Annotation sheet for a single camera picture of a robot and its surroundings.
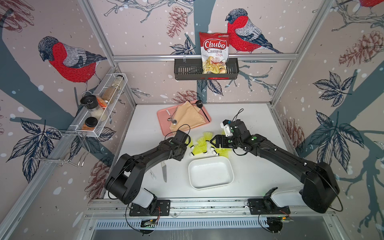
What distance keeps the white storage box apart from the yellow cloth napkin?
0.98 ft

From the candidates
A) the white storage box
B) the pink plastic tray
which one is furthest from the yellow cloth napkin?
the white storage box

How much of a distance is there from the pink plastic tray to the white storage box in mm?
293

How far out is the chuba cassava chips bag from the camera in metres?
0.83

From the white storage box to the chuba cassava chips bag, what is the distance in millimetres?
533

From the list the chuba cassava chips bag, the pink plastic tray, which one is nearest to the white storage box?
the pink plastic tray

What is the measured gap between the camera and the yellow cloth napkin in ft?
3.60

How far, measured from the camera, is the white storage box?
81 cm
